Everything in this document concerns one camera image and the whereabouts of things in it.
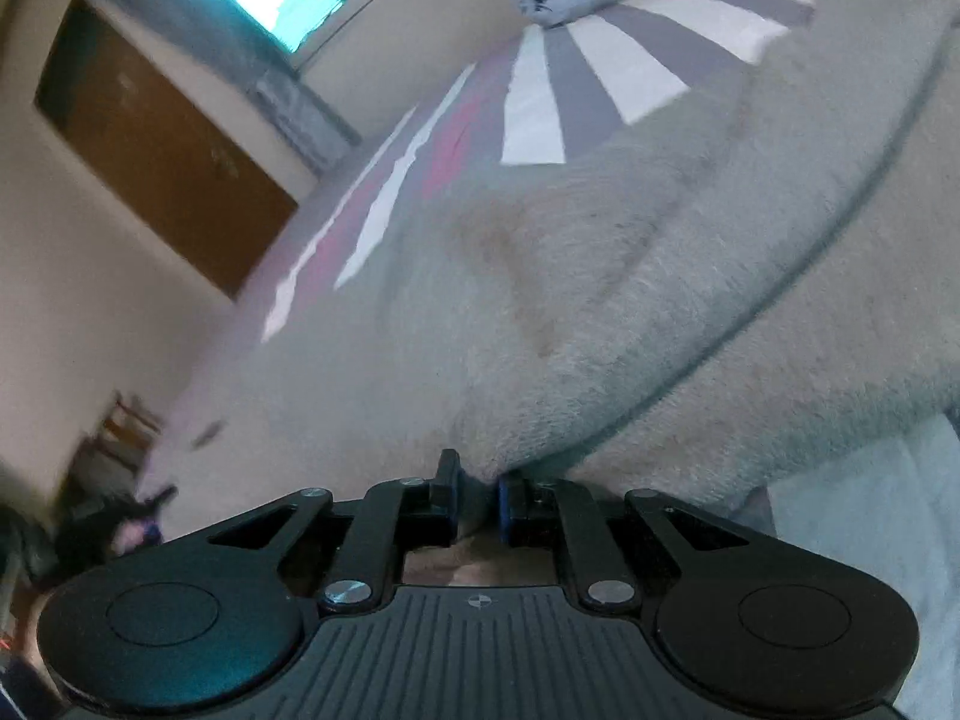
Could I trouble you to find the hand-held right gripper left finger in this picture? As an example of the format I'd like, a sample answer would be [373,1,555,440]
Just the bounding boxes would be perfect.
[169,448,472,614]

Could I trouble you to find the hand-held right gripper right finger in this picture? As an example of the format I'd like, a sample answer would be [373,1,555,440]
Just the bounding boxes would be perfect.
[495,469,758,612]

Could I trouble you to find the grey pants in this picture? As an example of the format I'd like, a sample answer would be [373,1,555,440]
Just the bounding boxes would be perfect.
[161,0,960,541]

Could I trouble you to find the wooden chair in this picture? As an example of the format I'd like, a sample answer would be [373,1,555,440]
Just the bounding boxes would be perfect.
[94,388,164,470]

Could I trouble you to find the white cloth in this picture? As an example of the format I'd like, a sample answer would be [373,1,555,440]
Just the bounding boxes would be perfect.
[765,411,960,720]

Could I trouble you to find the striped pink grey bedsheet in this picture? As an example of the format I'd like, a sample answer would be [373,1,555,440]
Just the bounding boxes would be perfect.
[261,0,960,342]

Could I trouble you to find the brown wooden door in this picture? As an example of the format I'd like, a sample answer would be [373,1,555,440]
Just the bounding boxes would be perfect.
[33,0,301,302]

